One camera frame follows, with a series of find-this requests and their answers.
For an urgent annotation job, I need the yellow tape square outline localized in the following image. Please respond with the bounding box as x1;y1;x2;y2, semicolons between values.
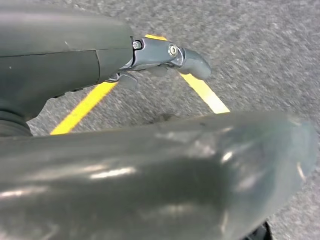
50;34;231;137

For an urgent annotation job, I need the black robot foot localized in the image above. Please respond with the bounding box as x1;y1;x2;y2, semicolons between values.
242;221;274;240

